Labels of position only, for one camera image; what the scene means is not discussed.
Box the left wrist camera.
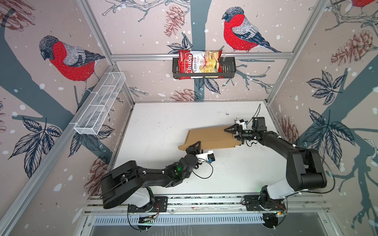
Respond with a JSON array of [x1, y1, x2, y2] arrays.
[[196, 150, 215, 164]]

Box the aluminium mounting rail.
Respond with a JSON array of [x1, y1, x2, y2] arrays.
[[85, 193, 328, 214]]

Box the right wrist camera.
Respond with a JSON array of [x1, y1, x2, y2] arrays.
[[235, 119, 248, 129]]

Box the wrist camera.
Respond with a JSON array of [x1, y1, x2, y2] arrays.
[[196, 150, 215, 164], [235, 119, 248, 129]]

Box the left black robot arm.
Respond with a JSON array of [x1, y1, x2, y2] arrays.
[[100, 141, 201, 209]]

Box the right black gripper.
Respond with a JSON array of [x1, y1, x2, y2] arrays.
[[223, 124, 256, 145]]

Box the white wire mesh basket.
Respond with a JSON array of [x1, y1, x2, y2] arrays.
[[74, 72, 126, 135]]

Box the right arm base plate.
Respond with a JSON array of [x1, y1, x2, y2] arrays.
[[241, 195, 286, 212]]

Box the red cassava chips bag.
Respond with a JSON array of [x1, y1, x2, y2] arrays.
[[178, 50, 222, 74]]

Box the brown cardboard box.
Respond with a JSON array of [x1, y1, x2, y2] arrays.
[[178, 125, 241, 151]]

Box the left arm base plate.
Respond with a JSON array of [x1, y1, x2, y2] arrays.
[[128, 196, 168, 213]]

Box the black wire basket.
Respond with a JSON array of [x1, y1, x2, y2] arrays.
[[172, 57, 236, 80]]

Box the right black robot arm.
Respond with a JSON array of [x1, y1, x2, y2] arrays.
[[224, 117, 327, 208]]

